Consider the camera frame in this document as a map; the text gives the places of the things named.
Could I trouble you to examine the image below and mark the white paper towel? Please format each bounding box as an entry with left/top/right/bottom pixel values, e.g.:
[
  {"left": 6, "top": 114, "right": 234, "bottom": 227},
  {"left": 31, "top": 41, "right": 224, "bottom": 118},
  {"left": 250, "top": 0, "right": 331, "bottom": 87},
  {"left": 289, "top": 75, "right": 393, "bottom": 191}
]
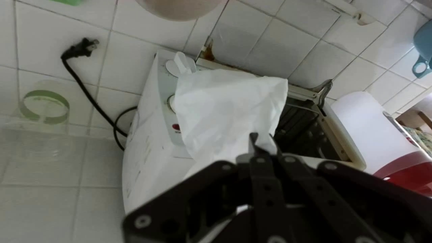
[{"left": 173, "top": 69, "right": 289, "bottom": 162}]

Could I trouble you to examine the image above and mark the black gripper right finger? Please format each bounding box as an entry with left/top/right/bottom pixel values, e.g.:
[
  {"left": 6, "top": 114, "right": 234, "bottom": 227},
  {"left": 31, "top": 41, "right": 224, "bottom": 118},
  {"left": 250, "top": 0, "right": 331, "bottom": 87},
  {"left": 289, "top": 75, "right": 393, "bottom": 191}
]
[{"left": 268, "top": 135, "right": 281, "bottom": 156}]

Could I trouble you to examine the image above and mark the teal measuring cup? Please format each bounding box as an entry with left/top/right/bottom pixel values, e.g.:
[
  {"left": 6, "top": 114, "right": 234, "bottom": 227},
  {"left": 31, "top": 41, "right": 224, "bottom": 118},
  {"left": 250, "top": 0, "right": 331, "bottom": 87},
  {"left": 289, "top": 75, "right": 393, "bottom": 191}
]
[{"left": 412, "top": 21, "right": 432, "bottom": 79}]

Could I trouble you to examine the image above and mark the green cloth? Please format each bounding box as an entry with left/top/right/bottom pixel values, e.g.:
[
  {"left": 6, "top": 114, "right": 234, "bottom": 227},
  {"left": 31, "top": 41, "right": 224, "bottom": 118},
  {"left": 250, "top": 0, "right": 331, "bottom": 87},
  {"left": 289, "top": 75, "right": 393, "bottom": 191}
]
[{"left": 54, "top": 0, "right": 84, "bottom": 6}]

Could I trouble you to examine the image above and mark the white bowl with powder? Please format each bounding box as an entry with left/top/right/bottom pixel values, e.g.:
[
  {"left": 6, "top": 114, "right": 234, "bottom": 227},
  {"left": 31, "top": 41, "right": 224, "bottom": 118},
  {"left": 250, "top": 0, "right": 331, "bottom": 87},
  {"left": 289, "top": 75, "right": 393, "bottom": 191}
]
[{"left": 135, "top": 0, "right": 223, "bottom": 22}]

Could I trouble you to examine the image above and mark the black power cord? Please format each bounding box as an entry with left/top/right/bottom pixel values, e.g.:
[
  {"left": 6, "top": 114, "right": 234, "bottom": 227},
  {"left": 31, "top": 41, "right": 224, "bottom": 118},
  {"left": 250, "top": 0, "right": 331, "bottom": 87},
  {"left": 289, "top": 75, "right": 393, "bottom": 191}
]
[{"left": 60, "top": 37, "right": 139, "bottom": 152}]

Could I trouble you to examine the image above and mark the clear plastic container green band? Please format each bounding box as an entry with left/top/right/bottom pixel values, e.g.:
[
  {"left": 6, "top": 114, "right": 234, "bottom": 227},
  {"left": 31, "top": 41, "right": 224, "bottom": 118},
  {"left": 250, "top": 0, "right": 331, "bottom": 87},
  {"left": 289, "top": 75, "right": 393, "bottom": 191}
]
[{"left": 0, "top": 80, "right": 76, "bottom": 162}]

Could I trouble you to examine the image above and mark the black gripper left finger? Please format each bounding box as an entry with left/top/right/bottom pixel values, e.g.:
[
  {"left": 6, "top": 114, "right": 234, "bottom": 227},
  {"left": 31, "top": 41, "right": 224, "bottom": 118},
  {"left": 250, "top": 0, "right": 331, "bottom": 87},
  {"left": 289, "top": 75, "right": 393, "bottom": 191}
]
[{"left": 249, "top": 133, "right": 260, "bottom": 156}]

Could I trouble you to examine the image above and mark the white toaster oven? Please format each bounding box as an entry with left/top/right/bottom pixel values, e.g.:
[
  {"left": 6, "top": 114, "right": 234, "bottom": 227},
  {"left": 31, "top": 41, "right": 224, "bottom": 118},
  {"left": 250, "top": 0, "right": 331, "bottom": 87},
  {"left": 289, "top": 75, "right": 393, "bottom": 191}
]
[{"left": 122, "top": 52, "right": 366, "bottom": 212}]

